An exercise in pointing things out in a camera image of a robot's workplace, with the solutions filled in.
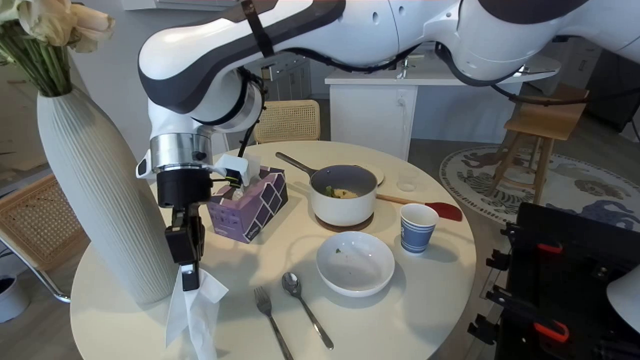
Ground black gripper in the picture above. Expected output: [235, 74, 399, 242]
[155, 166, 215, 295]

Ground white pulled tissue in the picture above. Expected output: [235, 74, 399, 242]
[163, 265, 229, 360]

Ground purple patterned tissue box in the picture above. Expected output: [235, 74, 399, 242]
[206, 166, 289, 246]

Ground tall white ribbed vase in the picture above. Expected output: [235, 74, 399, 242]
[33, 89, 179, 310]

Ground metal fork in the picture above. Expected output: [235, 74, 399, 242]
[251, 286, 296, 360]

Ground metal spoon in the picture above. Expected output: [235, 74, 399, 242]
[279, 270, 336, 353]

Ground yellow wicker chair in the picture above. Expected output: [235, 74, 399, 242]
[251, 99, 324, 147]

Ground dark round trivet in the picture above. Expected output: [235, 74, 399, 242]
[317, 210, 376, 235]

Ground white ceramic bowl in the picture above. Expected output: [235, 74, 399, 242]
[313, 231, 396, 300]

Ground white floor pot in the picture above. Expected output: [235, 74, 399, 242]
[0, 275, 30, 326]

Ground blue and white cup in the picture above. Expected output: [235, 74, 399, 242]
[397, 202, 439, 258]

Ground cream calla lily bouquet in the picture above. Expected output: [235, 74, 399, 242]
[0, 0, 115, 101]

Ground red case latch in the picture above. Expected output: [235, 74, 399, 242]
[532, 321, 572, 347]
[533, 240, 566, 258]

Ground wooden bar stool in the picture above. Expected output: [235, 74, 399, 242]
[490, 85, 589, 206]

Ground black equipment case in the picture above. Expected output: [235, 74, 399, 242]
[466, 201, 640, 360]

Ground round patterned rug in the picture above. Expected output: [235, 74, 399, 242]
[437, 147, 640, 235]

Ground white lamp shade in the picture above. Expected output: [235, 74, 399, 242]
[604, 265, 640, 336]

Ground dark tall cabinet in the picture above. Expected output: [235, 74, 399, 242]
[583, 46, 640, 134]

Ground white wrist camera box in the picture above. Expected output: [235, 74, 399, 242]
[210, 152, 260, 191]

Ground rattan chair with metal frame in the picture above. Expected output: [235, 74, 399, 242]
[0, 174, 92, 306]

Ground grey saucepan with metal handle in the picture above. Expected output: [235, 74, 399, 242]
[274, 151, 388, 231]

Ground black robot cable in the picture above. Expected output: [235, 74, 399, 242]
[235, 0, 592, 159]

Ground red spatula with wooden handle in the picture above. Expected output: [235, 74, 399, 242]
[373, 191, 466, 225]

